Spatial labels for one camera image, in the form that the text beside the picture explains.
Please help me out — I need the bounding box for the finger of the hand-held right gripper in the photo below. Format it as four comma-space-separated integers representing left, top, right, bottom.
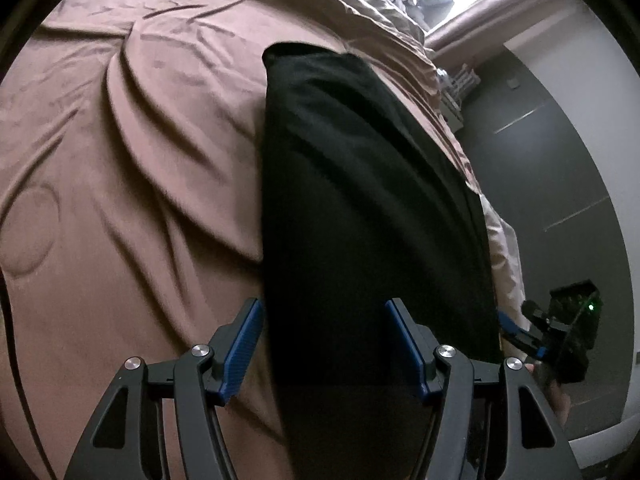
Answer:
497, 310, 545, 362

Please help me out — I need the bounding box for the black garment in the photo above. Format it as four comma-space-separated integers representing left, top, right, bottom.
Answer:
260, 42, 501, 480

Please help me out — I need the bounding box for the white pillow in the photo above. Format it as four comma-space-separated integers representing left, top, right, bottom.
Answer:
480, 195, 528, 361

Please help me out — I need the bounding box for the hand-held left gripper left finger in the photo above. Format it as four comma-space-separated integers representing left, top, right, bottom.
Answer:
62, 297, 264, 480

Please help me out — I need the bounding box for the white rack near wall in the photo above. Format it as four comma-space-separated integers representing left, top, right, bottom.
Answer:
437, 62, 481, 128

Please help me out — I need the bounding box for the person's right hand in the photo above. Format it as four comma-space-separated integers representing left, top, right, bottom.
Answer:
522, 362, 571, 433

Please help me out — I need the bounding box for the pink curtain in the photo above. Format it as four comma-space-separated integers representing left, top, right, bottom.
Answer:
425, 0, 571, 68

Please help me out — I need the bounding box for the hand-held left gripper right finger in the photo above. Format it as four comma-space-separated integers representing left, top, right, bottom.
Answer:
384, 297, 583, 480

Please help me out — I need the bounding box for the brown bed cover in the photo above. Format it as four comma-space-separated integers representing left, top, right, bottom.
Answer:
0, 0, 481, 480

